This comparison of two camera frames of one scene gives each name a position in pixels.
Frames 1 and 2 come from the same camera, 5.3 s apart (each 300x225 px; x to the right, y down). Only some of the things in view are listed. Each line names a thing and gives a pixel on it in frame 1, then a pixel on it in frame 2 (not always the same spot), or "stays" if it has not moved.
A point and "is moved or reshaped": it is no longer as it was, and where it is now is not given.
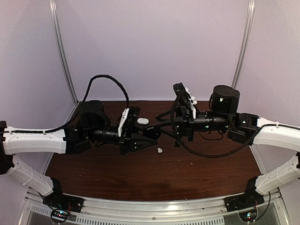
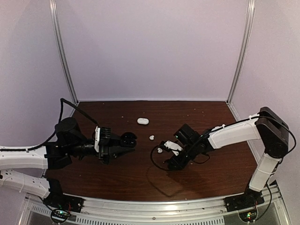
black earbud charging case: [153, 132] is moved or reshaped
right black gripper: [185, 125] → [174, 161]
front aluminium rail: [124, 211] stays
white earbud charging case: [143, 121] stays
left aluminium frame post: [55, 26] stays
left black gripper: [132, 144] → [106, 148]
